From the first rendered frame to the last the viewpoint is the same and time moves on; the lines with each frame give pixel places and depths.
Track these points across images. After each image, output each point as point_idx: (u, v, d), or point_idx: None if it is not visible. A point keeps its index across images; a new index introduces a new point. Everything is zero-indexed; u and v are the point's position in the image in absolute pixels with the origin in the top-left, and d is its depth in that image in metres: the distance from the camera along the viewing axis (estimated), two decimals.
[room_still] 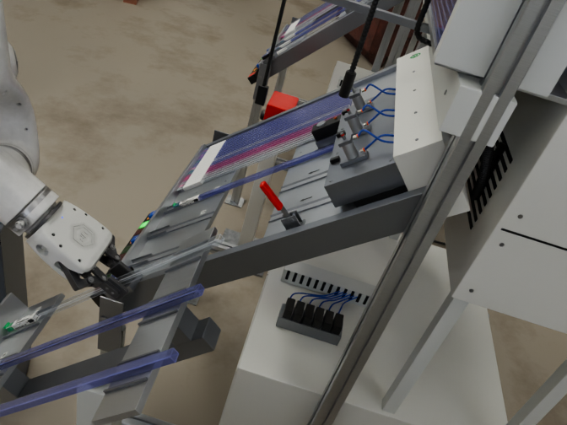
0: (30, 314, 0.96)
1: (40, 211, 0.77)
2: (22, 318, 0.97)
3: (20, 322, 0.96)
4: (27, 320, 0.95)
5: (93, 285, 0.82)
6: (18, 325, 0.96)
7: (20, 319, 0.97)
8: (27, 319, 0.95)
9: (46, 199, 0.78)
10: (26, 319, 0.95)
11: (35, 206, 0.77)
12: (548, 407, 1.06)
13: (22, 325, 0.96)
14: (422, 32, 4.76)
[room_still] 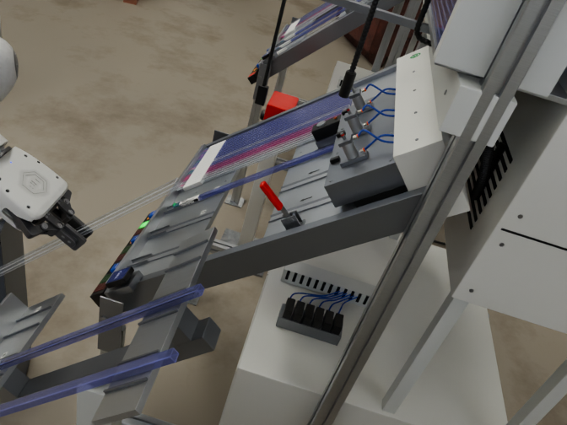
0: None
1: None
2: None
3: None
4: None
5: (47, 233, 0.78)
6: None
7: None
8: None
9: None
10: None
11: None
12: (548, 407, 1.06)
13: None
14: (422, 32, 4.76)
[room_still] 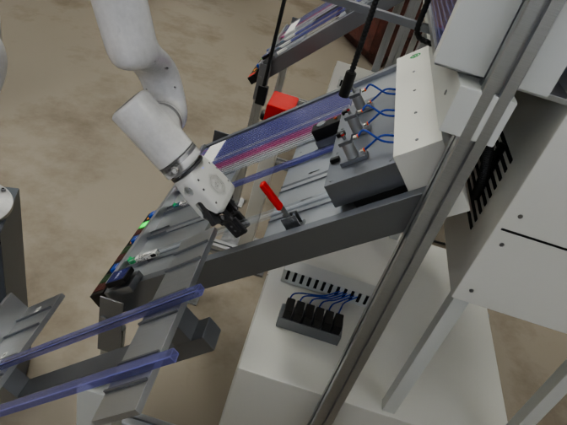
0: (152, 250, 1.15)
1: (191, 160, 0.97)
2: (143, 253, 1.16)
3: (143, 256, 1.15)
4: (149, 255, 1.15)
5: (222, 223, 1.02)
6: (141, 258, 1.16)
7: (143, 254, 1.16)
8: (150, 253, 1.14)
9: (195, 151, 0.98)
10: (149, 254, 1.15)
11: (187, 155, 0.96)
12: (548, 407, 1.06)
13: (144, 259, 1.16)
14: (422, 32, 4.76)
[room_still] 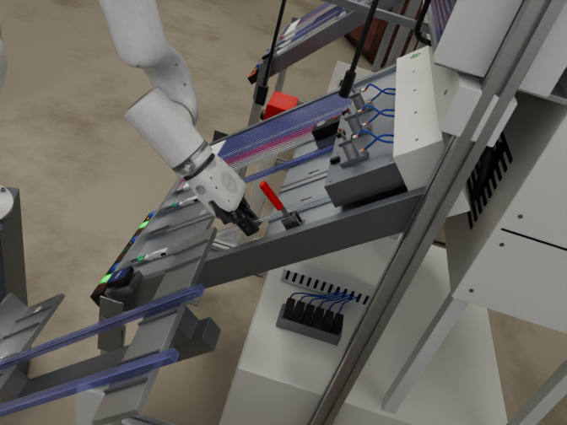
0: (162, 250, 1.14)
1: (203, 158, 0.96)
2: (153, 252, 1.16)
3: (153, 255, 1.15)
4: (159, 254, 1.14)
5: (234, 221, 1.02)
6: (151, 257, 1.15)
7: (153, 253, 1.16)
8: (160, 252, 1.14)
9: (207, 149, 0.97)
10: (159, 252, 1.14)
11: (200, 153, 0.96)
12: (548, 407, 1.06)
13: (154, 258, 1.15)
14: (422, 32, 4.76)
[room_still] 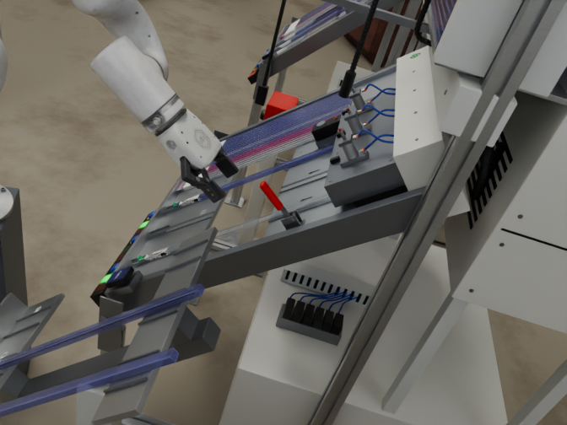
0: (162, 250, 1.14)
1: (174, 111, 0.92)
2: (153, 252, 1.16)
3: (153, 255, 1.15)
4: (159, 254, 1.14)
5: (197, 185, 0.94)
6: (151, 257, 1.15)
7: (153, 253, 1.16)
8: (160, 252, 1.14)
9: (178, 102, 0.93)
10: (159, 252, 1.14)
11: (170, 106, 0.91)
12: (548, 407, 1.06)
13: (154, 258, 1.15)
14: (422, 32, 4.76)
